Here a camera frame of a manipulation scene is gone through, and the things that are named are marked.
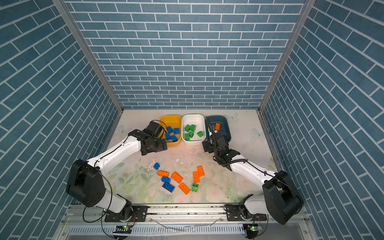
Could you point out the circuit board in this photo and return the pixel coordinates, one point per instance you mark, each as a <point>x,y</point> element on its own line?
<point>123,230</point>
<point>252,230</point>

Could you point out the green lego bottom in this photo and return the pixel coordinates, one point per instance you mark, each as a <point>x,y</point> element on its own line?
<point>194,187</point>

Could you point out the white plastic container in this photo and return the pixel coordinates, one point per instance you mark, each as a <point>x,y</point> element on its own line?
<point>197,120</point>

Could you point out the aluminium front rail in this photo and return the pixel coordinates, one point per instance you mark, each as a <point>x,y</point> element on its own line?
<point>196,213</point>

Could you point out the left aluminium corner post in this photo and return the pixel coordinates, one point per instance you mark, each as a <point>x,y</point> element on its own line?
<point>77,34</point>

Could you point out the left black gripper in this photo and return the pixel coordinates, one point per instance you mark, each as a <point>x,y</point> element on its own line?
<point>161,147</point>

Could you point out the large blue lego bottom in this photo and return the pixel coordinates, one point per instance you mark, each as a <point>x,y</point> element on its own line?
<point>168,187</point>

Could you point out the right aluminium corner post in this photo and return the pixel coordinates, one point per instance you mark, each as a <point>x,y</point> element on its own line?
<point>304,14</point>

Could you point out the small blue lego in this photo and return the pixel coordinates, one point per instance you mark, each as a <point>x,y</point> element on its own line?
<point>165,179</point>
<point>156,166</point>

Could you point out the white vent grille strip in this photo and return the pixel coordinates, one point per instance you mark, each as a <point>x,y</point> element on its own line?
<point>157,230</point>

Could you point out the dark teal plastic container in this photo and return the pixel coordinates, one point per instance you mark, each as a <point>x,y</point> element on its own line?
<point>224,129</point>

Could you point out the orange lego bottom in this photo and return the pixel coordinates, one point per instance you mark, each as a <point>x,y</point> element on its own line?
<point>184,188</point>

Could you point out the orange lego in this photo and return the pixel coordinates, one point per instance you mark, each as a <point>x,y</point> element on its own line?
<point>201,171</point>
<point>196,177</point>
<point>184,188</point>
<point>163,174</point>
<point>175,176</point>

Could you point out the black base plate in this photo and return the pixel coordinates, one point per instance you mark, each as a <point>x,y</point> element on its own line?
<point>141,213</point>
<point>234,213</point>

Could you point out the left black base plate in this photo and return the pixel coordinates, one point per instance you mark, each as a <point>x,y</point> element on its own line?
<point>141,213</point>

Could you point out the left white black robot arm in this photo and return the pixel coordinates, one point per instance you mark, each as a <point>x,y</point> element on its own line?
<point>87,179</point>

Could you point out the yellow plastic container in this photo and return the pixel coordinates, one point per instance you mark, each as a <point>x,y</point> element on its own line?
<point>172,124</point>

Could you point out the right circuit board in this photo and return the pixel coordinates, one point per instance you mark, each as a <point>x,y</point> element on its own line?
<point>252,230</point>

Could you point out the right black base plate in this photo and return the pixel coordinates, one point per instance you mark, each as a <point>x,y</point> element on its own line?
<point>234,213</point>

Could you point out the left circuit board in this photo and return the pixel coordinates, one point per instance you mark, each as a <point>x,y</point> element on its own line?
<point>123,230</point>

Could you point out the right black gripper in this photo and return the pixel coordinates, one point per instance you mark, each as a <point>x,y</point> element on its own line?
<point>208,147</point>

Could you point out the aluminium corner post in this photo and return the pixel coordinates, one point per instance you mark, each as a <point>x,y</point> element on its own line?
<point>304,14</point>
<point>77,34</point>

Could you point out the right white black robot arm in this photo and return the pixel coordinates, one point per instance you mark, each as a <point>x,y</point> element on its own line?
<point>280,200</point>

